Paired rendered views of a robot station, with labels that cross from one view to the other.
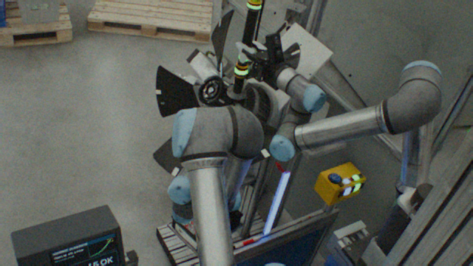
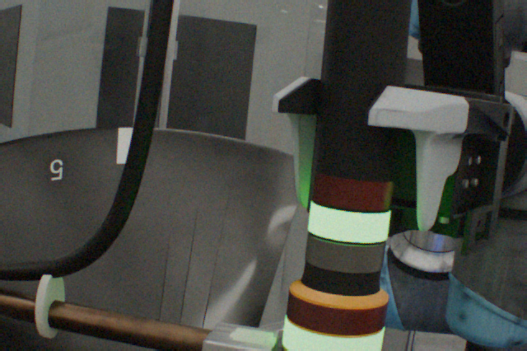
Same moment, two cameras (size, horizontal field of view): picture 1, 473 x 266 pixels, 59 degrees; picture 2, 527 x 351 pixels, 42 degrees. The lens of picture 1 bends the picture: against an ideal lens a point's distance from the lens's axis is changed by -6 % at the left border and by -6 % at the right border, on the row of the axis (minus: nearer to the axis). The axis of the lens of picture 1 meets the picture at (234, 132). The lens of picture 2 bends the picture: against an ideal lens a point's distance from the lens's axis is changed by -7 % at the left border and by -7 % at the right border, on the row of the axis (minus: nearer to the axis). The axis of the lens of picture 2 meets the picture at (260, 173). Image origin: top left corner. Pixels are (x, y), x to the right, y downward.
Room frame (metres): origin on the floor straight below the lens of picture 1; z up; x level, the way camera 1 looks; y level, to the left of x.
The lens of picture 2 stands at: (1.40, 0.31, 1.47)
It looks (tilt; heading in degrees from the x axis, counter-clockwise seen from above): 7 degrees down; 262
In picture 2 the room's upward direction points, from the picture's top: 6 degrees clockwise
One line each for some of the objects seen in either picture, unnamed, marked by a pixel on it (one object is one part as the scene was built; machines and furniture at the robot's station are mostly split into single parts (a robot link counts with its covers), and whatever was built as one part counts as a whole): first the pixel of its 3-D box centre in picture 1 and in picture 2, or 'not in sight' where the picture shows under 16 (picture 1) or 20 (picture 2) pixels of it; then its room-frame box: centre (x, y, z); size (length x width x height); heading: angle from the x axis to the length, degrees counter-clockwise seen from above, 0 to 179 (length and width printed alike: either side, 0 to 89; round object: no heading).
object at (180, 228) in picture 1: (206, 220); not in sight; (1.05, 0.03, 0.85); 0.22 x 0.17 x 0.07; 144
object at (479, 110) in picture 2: (253, 55); (464, 114); (1.25, -0.01, 1.46); 0.09 x 0.05 x 0.02; 57
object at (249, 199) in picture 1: (257, 174); not in sight; (1.63, -0.16, 0.58); 0.09 x 0.05 x 1.15; 38
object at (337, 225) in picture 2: not in sight; (349, 219); (1.31, 0.02, 1.41); 0.03 x 0.03 x 0.01
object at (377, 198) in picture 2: not in sight; (353, 189); (1.31, 0.02, 1.43); 0.03 x 0.03 x 0.01
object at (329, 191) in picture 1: (339, 184); not in sight; (1.21, -0.43, 1.02); 0.16 x 0.10 x 0.11; 128
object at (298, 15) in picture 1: (295, 13); not in sight; (1.91, -0.16, 1.35); 0.10 x 0.07 x 0.09; 163
